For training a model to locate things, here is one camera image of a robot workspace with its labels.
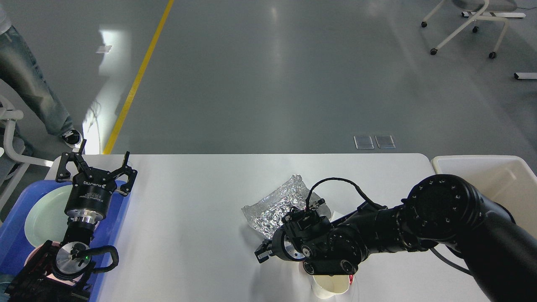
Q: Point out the person in grey sweater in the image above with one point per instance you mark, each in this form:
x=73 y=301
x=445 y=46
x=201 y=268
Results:
x=20 y=70

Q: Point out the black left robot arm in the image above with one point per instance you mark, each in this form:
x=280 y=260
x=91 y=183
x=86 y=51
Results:
x=61 y=272

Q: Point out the blue plastic tray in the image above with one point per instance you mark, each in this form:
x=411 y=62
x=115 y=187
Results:
x=14 y=245

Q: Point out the white bar on floor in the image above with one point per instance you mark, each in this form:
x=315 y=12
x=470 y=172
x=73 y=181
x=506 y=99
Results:
x=525 y=75

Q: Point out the aluminium foil tray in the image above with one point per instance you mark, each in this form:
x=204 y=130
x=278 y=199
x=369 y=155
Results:
x=265 y=216

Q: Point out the white office chair right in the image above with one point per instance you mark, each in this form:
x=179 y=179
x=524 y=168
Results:
x=473 y=11

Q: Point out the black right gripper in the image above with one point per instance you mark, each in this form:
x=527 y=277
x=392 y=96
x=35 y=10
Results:
x=280 y=246

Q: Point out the light green plate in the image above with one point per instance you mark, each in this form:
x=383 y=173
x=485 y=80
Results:
x=47 y=219

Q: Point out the white napkin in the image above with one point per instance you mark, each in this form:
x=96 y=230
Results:
x=336 y=215

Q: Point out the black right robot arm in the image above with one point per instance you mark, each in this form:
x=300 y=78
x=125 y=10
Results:
x=441 y=209

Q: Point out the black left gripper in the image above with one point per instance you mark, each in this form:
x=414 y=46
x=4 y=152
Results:
x=92 y=192

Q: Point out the beige waste bin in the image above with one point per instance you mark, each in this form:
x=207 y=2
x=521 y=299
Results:
x=507 y=180

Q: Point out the pink mug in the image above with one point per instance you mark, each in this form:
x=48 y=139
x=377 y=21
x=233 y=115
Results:
x=51 y=275

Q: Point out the white paper cup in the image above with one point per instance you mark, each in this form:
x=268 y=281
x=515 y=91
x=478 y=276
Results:
x=326 y=286

